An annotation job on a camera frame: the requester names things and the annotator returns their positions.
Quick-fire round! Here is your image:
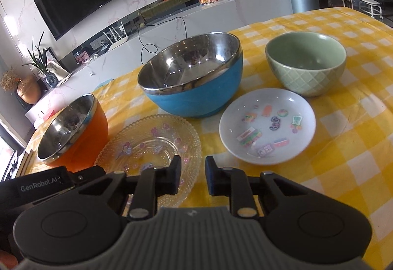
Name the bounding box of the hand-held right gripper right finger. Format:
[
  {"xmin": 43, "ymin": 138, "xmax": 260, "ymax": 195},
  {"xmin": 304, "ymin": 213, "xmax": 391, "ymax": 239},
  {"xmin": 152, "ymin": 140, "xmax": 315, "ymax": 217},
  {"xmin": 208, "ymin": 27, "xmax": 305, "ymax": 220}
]
[{"xmin": 205, "ymin": 156, "xmax": 310, "ymax": 218}]

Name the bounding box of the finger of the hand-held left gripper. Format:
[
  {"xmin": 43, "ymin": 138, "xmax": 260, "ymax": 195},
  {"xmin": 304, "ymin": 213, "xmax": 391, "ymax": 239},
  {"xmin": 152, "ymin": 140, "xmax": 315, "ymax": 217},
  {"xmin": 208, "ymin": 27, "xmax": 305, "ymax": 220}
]
[{"xmin": 68, "ymin": 165, "xmax": 106, "ymax": 190}]

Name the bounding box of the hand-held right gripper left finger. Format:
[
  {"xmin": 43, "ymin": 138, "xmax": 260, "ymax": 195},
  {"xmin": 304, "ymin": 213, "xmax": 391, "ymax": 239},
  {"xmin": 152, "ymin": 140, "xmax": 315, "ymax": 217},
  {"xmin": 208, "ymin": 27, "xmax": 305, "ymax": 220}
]
[{"xmin": 75, "ymin": 156, "xmax": 182, "ymax": 222}]

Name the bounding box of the green ceramic bowl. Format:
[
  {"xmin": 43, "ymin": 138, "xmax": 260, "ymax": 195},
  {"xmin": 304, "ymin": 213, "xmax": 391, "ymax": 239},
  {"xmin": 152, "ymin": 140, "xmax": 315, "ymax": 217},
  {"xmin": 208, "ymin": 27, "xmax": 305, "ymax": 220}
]
[{"xmin": 265, "ymin": 33, "xmax": 347, "ymax": 97}]

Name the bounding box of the orange steel bowl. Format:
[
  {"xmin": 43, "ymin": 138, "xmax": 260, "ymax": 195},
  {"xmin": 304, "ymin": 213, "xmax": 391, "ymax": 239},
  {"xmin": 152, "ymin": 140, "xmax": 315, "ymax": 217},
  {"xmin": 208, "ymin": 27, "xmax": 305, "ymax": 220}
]
[{"xmin": 37, "ymin": 93, "xmax": 109, "ymax": 173}]

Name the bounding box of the clear glass plate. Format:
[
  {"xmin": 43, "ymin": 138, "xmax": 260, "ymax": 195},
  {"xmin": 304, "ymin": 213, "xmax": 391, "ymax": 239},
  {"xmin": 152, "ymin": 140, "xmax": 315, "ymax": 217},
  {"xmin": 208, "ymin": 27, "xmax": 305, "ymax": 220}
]
[{"xmin": 95, "ymin": 114, "xmax": 201, "ymax": 207}]

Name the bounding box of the white printed plate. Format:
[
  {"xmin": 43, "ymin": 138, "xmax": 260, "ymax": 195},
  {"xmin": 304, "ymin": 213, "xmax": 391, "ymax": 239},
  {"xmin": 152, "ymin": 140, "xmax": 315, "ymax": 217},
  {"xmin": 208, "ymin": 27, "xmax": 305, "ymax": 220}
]
[{"xmin": 219, "ymin": 88, "xmax": 316, "ymax": 165}]

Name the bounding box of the blue steel bowl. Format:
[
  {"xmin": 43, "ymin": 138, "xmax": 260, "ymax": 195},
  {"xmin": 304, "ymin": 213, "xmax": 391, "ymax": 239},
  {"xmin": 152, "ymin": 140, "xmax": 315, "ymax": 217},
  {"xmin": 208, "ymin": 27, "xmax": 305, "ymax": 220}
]
[{"xmin": 137, "ymin": 32, "xmax": 244, "ymax": 118}]

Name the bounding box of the orange round vase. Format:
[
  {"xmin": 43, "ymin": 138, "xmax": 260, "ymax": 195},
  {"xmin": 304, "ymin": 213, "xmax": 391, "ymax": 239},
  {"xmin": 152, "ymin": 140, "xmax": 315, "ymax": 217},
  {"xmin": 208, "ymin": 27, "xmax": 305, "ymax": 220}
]
[{"xmin": 17, "ymin": 75, "xmax": 42, "ymax": 105}]

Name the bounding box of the white canvas bag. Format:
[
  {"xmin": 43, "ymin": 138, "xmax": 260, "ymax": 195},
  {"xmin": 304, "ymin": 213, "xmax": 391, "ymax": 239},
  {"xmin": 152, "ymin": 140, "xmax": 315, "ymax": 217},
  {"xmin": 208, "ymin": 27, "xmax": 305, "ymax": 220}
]
[{"xmin": 37, "ymin": 59, "xmax": 70, "ymax": 86}]

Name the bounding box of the dried flower bunch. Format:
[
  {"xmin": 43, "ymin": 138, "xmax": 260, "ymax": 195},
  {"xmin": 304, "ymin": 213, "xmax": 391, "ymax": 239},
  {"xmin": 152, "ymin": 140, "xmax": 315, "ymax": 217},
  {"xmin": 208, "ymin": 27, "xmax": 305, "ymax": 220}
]
[{"xmin": 0, "ymin": 69, "xmax": 22, "ymax": 92}]

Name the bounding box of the small plant in glass vase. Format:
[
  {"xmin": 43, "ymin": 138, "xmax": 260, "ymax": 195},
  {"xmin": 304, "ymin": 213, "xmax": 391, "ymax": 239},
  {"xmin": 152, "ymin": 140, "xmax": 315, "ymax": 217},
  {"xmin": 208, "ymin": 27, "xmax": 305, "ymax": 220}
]
[{"xmin": 23, "ymin": 32, "xmax": 59, "ymax": 89}]

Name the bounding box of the white router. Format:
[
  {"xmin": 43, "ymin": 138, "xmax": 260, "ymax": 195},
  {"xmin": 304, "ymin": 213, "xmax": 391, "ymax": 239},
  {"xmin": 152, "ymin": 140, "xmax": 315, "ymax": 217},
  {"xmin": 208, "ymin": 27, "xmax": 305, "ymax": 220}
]
[{"xmin": 103, "ymin": 21, "xmax": 131, "ymax": 50}]

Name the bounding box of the yellow checked tablecloth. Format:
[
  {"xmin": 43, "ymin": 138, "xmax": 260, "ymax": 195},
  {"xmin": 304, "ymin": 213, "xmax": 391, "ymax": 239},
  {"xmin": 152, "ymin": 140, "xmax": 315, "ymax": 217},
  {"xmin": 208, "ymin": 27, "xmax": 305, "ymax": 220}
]
[{"xmin": 18, "ymin": 7, "xmax": 393, "ymax": 270}]

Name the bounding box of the white television cabinet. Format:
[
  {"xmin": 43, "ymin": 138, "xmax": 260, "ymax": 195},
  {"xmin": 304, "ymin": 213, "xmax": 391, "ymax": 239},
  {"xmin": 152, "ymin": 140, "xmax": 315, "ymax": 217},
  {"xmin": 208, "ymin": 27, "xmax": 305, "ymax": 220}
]
[{"xmin": 25, "ymin": 0, "xmax": 294, "ymax": 129}]

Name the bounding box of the white round stool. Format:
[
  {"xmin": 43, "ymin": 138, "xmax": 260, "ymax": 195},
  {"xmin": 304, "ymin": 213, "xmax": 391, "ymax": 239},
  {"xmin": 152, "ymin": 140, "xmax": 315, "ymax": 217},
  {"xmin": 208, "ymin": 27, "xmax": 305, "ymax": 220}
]
[{"xmin": 358, "ymin": 0, "xmax": 383, "ymax": 20}]

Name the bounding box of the small photo frame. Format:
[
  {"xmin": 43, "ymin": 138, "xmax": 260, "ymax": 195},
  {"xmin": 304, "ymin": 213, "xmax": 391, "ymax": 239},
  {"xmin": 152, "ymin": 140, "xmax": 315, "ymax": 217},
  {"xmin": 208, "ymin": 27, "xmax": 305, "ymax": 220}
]
[{"xmin": 74, "ymin": 50, "xmax": 90, "ymax": 65}]

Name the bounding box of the black cable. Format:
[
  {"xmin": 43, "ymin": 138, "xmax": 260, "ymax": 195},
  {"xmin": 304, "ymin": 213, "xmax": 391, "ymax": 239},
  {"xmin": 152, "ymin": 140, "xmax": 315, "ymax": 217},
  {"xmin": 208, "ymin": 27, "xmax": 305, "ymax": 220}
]
[{"xmin": 138, "ymin": 16, "xmax": 188, "ymax": 54}]

